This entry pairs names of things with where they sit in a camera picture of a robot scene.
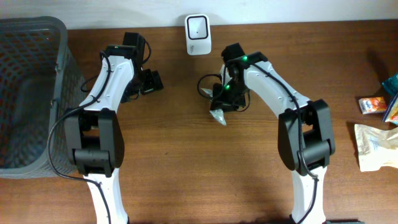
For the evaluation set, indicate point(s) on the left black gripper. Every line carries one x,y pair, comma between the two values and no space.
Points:
153,81

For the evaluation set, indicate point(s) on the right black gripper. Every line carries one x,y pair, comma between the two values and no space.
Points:
221,101

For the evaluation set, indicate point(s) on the silver foil snack packet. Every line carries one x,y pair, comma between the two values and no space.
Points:
218,113

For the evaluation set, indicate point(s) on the small orange snack packet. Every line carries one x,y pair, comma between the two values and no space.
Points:
372,105

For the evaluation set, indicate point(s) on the beige PanTree snack pouch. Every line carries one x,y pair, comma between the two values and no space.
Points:
376,148

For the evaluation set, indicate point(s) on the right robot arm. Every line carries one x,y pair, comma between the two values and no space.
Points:
305,137

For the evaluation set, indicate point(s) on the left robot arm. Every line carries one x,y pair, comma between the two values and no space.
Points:
94,139

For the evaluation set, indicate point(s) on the white barcode scanner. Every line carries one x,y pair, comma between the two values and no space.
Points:
198,34

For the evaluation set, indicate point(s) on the grey plastic mesh basket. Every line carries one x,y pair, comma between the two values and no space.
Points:
40,79

